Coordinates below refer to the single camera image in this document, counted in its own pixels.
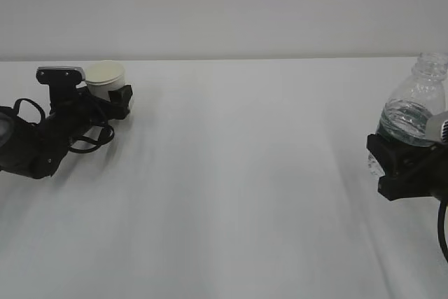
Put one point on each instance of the white paper cup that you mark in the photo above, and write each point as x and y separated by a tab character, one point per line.
103	77

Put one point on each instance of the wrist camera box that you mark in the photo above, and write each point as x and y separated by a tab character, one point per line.
60	76
437	128

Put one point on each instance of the clear water bottle green label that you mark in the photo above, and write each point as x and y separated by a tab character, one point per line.
420	96

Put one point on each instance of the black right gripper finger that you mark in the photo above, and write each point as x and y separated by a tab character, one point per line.
399	159

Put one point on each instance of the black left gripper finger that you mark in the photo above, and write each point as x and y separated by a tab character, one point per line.
118	105

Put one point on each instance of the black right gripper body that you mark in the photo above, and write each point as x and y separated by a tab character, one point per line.
408	187

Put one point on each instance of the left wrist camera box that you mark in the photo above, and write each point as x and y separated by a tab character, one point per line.
60	76

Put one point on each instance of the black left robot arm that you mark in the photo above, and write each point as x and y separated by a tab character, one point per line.
33	144

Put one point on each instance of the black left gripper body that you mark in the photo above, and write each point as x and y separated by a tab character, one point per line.
75	115

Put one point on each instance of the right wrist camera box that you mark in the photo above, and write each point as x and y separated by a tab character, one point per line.
437	128

